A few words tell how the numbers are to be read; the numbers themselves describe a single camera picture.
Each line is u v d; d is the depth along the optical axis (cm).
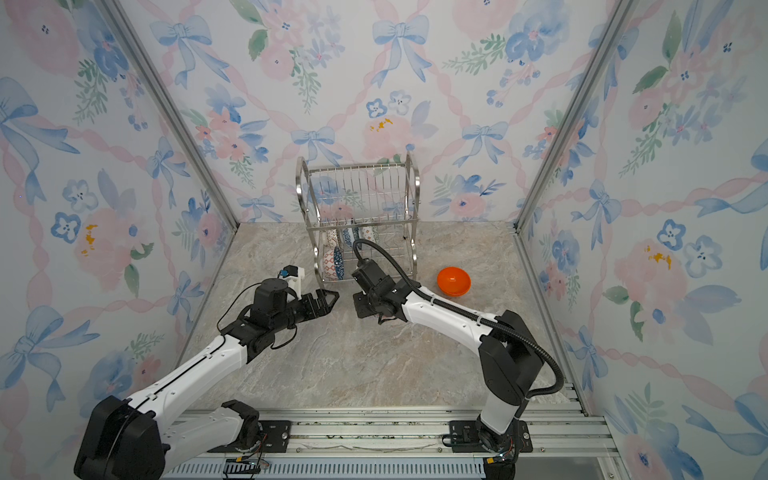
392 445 74
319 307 73
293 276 74
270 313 62
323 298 73
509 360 44
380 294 63
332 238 100
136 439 39
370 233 100
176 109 87
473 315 49
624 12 68
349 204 116
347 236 100
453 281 100
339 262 101
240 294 101
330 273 93
